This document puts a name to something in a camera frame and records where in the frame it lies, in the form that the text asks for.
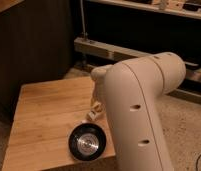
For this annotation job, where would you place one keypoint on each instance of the dark wooden cabinet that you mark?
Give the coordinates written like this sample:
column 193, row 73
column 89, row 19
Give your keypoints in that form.
column 36, row 44

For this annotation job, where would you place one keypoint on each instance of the white plastic bottle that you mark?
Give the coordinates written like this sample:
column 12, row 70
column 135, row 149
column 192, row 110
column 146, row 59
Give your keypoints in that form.
column 95, row 112

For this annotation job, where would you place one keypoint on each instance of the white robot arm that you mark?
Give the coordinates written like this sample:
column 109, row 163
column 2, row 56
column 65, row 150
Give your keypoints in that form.
column 128, row 91

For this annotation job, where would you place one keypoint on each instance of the black ceramic bowl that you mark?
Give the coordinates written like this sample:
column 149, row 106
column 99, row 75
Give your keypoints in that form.
column 87, row 142

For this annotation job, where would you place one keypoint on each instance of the metal shelf frame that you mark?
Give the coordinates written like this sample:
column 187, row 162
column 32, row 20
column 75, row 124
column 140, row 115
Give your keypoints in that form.
column 117, row 30

